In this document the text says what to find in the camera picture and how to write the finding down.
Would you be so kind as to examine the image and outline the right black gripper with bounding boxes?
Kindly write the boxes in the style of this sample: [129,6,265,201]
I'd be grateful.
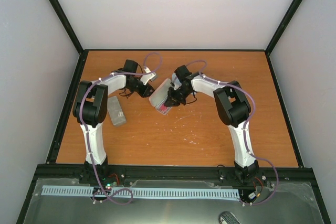
[164,86,192,108]

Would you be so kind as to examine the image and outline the pink glasses case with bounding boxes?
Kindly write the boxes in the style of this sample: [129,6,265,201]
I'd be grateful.
[149,78,172,115]

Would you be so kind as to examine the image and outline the grey glasses case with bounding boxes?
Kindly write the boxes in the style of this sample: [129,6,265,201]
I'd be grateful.
[107,96,127,127]

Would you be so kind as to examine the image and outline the red sunglasses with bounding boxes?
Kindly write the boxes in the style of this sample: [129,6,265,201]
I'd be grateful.
[159,104,171,114]

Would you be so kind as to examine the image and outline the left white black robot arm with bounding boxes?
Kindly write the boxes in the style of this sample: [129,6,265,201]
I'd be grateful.
[72,60,156,184]

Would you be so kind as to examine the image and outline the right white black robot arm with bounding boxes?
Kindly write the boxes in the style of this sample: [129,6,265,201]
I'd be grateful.
[164,65,259,184]

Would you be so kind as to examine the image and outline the brown sunglasses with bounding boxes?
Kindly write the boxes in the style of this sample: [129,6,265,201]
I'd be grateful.
[119,89,134,99]

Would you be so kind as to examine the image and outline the black oval remote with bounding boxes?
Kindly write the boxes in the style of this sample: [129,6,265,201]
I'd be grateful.
[218,211,240,224]

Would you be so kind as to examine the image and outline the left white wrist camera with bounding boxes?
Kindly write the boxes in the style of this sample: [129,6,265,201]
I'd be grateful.
[140,67,157,85]

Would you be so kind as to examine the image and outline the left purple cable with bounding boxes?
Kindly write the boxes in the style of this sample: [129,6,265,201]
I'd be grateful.
[81,52,163,205]

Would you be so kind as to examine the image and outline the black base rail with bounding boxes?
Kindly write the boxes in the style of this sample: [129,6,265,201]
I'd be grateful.
[34,163,316,185]

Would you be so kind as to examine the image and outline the blue slotted cable duct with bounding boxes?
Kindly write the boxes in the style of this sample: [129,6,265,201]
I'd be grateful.
[40,185,239,201]

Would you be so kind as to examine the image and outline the left black frame post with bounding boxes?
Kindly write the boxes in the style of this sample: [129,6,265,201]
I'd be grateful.
[49,0,84,55]

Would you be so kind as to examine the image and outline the black frame post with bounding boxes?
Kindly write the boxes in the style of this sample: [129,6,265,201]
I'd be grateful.
[49,0,84,55]
[265,0,303,57]

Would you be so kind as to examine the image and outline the right black frame post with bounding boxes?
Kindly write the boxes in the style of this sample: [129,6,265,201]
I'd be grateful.
[265,0,303,57]

